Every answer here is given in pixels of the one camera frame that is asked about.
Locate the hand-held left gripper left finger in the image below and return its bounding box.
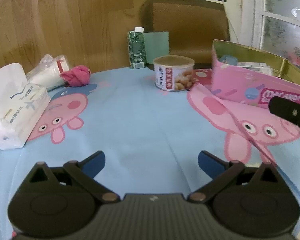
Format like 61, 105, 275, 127
27, 150, 121, 203

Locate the pink printed box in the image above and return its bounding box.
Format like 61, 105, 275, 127
211, 39, 300, 109

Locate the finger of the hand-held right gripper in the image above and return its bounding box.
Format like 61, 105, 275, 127
269, 97, 300, 132

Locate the large white tissue pack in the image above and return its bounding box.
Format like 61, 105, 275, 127
0, 63, 52, 150

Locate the nut can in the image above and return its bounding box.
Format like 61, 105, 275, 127
153, 56, 195, 92

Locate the pale green card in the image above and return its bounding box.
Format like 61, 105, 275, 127
143, 31, 170, 64

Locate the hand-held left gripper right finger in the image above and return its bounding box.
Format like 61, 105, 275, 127
187, 150, 278, 203

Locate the blue printed bedsheet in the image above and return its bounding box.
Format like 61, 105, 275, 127
0, 66, 300, 240

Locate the white cable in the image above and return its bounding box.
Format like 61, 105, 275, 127
215, 0, 239, 42

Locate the wooden headboard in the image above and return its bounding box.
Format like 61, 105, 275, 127
0, 0, 160, 74

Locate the pink cloth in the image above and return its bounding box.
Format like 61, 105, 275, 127
60, 65, 91, 87

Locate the brown folding chair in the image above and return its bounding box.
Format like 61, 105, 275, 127
139, 0, 230, 69

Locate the frosted window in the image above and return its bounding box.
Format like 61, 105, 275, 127
255, 0, 300, 63

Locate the plastic-wrapped white cup stack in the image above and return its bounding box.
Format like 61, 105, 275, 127
25, 54, 71, 92

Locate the green drink carton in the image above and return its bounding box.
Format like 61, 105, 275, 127
127, 27, 147, 70

